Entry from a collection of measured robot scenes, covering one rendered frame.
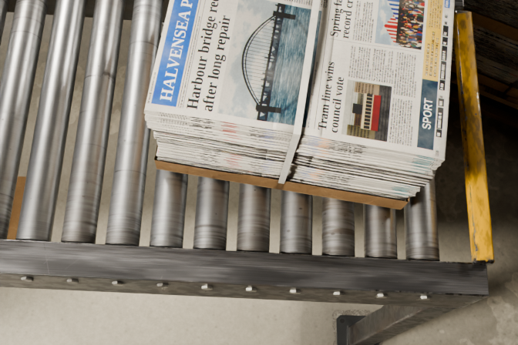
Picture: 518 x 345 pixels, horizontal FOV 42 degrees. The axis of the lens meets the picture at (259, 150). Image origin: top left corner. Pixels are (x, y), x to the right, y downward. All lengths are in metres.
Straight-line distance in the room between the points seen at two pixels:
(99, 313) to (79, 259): 0.81
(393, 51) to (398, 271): 0.33
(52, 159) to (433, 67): 0.57
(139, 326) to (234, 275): 0.83
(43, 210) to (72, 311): 0.80
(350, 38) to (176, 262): 0.40
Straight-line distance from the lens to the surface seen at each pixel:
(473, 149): 1.11
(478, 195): 1.09
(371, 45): 0.90
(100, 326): 1.82
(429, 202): 1.08
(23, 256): 1.04
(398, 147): 0.84
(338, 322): 1.82
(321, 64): 0.87
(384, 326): 1.46
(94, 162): 1.07
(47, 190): 1.06
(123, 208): 1.03
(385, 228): 1.05
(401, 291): 1.04
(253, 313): 1.80
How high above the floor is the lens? 1.78
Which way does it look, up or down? 68 degrees down
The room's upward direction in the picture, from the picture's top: 11 degrees clockwise
